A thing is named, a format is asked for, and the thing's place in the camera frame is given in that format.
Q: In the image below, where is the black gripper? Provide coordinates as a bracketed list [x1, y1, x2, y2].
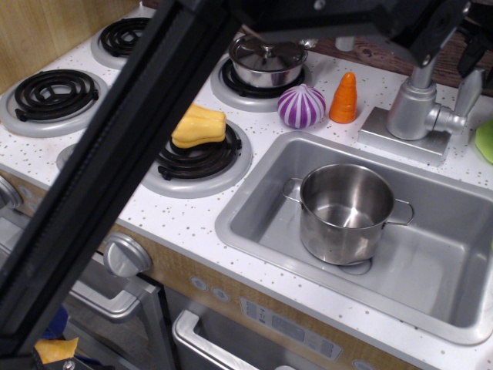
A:
[457, 1, 492, 78]

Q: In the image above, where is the silver faucet lever handle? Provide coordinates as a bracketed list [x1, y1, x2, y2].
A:
[424, 67, 485, 134]

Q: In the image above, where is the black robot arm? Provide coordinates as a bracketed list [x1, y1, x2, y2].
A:
[1, 1, 468, 368]

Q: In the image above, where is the green toy object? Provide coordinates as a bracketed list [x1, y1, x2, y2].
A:
[475, 120, 493, 163]

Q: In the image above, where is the silver toy faucet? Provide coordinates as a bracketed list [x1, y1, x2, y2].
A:
[335, 36, 485, 167]

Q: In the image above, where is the orange toy carrot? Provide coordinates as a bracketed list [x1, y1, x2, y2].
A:
[329, 72, 357, 123]

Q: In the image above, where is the purple striped toy onion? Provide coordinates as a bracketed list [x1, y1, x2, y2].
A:
[277, 83, 327, 129]

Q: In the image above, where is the tall steel pot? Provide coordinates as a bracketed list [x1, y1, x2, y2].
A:
[282, 163, 415, 266]

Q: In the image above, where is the lidded steel pan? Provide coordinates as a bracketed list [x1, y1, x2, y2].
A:
[228, 35, 307, 89]

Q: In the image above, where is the grey toy sink basin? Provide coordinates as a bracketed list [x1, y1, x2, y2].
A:
[216, 132, 492, 345]

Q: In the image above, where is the back right stove burner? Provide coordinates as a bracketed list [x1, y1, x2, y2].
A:
[210, 57, 314, 113]

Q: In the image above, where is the stove burner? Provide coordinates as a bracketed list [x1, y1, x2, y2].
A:
[141, 121, 253, 199]
[210, 57, 314, 113]
[90, 17, 150, 69]
[1, 69, 109, 138]

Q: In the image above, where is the yellow toy squash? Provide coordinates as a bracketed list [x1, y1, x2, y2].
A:
[171, 103, 226, 149]

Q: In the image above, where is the front right stove burner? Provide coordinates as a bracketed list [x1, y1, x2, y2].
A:
[141, 121, 253, 199]

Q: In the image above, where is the back left stove burner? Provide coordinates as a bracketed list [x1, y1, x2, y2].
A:
[90, 17, 150, 69]

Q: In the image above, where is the silver oven dial knob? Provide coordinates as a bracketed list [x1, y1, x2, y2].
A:
[103, 232, 153, 278]

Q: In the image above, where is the front left stove burner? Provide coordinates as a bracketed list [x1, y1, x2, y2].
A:
[1, 69, 109, 138]

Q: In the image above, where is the silver front stove knob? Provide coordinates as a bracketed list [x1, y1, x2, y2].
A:
[55, 144, 77, 171]

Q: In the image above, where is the blue object below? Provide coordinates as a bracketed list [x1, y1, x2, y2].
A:
[41, 305, 69, 340]

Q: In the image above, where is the yellow cloth below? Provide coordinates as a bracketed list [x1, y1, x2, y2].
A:
[35, 337, 79, 365]

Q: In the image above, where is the silver dishwasher door handle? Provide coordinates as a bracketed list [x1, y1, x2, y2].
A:
[172, 310, 256, 369]

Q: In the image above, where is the silver oven door handle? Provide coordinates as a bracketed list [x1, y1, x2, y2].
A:
[70, 264, 163, 324]

